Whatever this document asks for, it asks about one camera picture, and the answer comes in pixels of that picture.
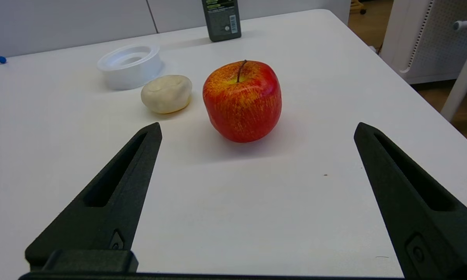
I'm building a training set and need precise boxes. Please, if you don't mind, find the white round soap dish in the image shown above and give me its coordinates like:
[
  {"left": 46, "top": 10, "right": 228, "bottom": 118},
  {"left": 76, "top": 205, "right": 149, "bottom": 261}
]
[{"left": 97, "top": 44, "right": 162, "bottom": 91}]

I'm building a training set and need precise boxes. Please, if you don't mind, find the black pump dispenser bottle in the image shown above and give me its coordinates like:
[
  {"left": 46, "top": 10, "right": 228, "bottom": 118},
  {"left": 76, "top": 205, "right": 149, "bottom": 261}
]
[{"left": 201, "top": 0, "right": 242, "bottom": 42}]

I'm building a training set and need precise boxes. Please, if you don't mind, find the cream oval soap bar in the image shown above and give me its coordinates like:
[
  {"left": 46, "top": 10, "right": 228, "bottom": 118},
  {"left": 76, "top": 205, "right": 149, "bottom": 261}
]
[{"left": 141, "top": 75, "right": 192, "bottom": 114}]

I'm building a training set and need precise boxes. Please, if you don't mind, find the red apple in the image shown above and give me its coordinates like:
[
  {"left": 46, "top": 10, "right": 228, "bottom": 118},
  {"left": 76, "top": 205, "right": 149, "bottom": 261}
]
[{"left": 202, "top": 59, "right": 282, "bottom": 143}]

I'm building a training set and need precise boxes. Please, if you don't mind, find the white side table leg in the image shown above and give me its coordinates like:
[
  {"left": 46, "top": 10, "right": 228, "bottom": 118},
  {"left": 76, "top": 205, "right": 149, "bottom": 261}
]
[{"left": 440, "top": 39, "right": 467, "bottom": 123}]

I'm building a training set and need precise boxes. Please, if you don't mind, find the white perforated panel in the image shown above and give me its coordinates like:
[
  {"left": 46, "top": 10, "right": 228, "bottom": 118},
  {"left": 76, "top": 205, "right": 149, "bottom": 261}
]
[{"left": 379, "top": 0, "right": 467, "bottom": 84}]

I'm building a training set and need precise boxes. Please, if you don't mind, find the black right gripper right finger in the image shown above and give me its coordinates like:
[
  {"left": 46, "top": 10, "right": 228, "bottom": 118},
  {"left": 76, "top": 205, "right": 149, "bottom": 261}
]
[{"left": 353, "top": 122, "right": 467, "bottom": 280}]

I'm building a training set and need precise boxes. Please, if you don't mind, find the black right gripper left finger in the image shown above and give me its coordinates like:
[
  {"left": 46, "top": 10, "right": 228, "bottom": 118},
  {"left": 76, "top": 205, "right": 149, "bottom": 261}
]
[{"left": 25, "top": 122, "right": 163, "bottom": 271}]

